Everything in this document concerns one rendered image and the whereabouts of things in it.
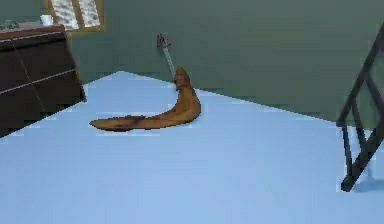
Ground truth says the brown curved cloth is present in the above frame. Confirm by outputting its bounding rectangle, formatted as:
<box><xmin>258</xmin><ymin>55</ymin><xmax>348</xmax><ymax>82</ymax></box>
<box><xmin>89</xmin><ymin>66</ymin><xmax>202</xmax><ymax>132</ymax></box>

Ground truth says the grey floor lamp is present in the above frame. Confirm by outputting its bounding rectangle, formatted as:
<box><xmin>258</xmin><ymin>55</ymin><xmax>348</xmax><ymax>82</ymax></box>
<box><xmin>156</xmin><ymin>32</ymin><xmax>178</xmax><ymax>81</ymax></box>

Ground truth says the yellow framed window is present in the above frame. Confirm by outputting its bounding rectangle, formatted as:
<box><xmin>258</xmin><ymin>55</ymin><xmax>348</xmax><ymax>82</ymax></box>
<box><xmin>43</xmin><ymin>0</ymin><xmax>106</xmax><ymax>33</ymax></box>

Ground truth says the dark brown chest of drawers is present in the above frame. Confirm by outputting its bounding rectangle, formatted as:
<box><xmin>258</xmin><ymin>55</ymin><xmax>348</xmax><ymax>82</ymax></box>
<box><xmin>0</xmin><ymin>23</ymin><xmax>88</xmax><ymax>138</ymax></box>

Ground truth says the white cup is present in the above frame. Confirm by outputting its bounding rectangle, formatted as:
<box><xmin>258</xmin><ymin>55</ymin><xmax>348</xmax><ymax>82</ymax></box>
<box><xmin>40</xmin><ymin>14</ymin><xmax>54</xmax><ymax>27</ymax></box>

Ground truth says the grey-green small object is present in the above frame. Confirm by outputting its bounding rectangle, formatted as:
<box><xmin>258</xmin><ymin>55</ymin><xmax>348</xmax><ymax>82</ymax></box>
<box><xmin>0</xmin><ymin>20</ymin><xmax>20</xmax><ymax>31</ymax></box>

